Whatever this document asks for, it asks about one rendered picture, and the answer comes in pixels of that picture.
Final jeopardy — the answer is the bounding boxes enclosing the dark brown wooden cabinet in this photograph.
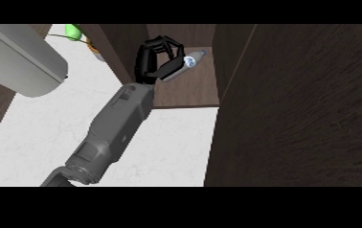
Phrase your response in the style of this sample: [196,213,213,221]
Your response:
[77,24,259,110]

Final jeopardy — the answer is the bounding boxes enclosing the brown plant pot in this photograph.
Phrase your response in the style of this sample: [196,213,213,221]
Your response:
[85,36,109,63]

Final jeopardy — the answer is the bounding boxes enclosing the clear plastic water bottle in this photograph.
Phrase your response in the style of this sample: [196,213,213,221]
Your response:
[162,49,210,83]

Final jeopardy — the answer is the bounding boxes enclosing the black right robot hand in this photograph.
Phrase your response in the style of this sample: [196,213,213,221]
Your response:
[134,34,187,86]

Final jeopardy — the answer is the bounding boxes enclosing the dark brown cabinet door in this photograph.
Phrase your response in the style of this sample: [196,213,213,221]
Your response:
[203,24,362,188]

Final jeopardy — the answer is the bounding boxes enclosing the green plant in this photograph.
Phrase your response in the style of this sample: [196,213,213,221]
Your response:
[48,24,91,45]

